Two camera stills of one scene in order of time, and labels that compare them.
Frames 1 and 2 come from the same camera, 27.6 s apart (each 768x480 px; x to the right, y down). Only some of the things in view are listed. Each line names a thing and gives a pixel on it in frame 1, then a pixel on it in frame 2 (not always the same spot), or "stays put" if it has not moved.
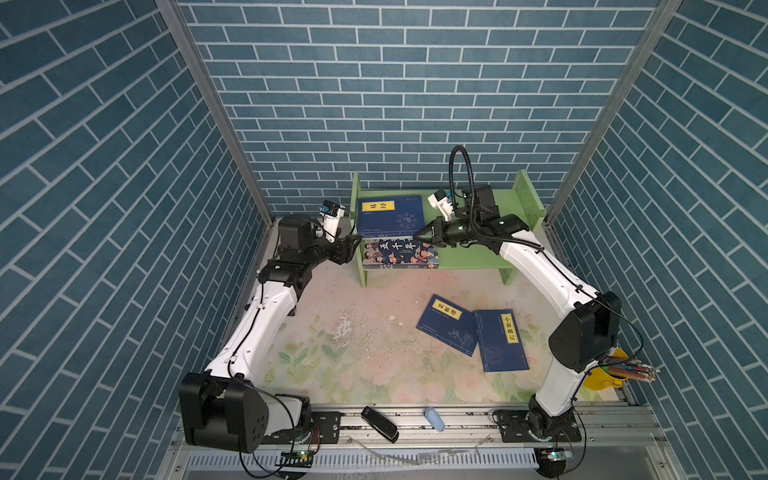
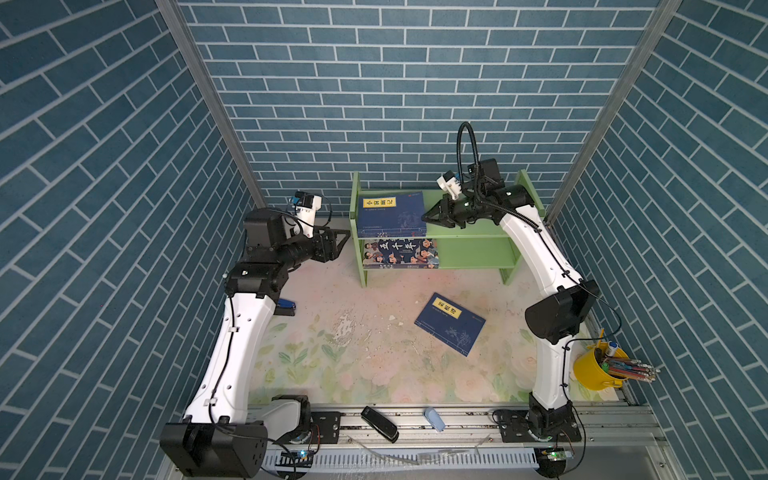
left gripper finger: x=356 y=239 → x=341 y=236
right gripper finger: x=435 y=228 → x=442 y=209
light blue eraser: x=435 y=419 stays put
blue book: x=500 y=342 → x=390 y=214
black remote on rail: x=380 y=424 stays put
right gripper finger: x=440 y=242 → x=441 y=219
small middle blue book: x=450 y=324 stays put
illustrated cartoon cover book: x=404 y=253 stays put
